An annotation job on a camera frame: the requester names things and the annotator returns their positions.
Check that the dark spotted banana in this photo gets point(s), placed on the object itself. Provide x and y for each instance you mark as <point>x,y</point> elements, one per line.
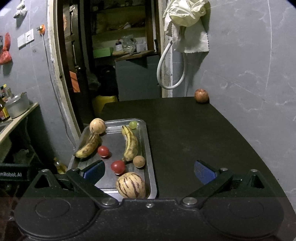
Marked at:
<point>91,144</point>

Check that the yellow plastic container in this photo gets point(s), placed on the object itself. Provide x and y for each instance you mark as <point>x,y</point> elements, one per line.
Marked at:
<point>100,101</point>

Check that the small tan fruit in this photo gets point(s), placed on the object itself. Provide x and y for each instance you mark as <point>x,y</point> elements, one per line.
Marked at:
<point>139,161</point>

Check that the red cherry tomato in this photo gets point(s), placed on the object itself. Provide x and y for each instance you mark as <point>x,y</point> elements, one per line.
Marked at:
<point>118,167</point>
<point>103,151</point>

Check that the green grape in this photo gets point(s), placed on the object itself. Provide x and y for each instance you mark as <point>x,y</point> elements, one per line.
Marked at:
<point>132,124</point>

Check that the white wall switch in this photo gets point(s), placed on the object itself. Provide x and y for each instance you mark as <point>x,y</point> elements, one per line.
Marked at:
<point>25,38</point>

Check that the red plastic bag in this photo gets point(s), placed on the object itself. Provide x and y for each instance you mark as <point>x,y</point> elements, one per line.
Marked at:
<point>5,55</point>

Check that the green box on shelf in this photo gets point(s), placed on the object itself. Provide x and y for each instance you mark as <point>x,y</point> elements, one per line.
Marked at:
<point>102,52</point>

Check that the yellow spotted banana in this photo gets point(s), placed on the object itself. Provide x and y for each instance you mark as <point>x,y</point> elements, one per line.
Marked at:
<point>131,144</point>

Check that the oil bottle on floor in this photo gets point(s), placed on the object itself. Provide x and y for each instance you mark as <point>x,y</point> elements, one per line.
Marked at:
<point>61,168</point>

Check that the black table mat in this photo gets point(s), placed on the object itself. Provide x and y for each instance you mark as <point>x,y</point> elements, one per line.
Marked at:
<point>181,131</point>

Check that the orange wall plug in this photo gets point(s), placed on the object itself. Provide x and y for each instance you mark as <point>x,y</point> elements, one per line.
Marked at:
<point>41,29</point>

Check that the sauce bottle on counter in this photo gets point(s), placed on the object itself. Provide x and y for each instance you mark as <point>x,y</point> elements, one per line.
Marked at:
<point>4,98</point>

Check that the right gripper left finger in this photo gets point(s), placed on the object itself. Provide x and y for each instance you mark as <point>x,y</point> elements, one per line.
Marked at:
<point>75,188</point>

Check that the dark cabinet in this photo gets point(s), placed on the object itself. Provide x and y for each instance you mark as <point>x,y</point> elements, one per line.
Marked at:
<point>137,78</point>

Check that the metal cooking pot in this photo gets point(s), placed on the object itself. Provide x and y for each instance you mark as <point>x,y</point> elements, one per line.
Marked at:
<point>18,105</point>

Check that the red pomegranate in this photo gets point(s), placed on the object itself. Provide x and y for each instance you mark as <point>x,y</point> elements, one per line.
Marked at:
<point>201,95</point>

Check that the white countertop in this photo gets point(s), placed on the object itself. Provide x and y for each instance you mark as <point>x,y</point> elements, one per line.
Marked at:
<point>9,125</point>

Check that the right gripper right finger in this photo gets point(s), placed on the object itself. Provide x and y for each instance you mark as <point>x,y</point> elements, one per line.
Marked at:
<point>226,184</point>

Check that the cream cloth bag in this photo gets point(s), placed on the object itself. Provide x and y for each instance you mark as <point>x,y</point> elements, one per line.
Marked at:
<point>184,25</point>

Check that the silver metal tray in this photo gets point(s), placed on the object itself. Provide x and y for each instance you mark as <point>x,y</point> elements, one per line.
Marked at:
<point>113,139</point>

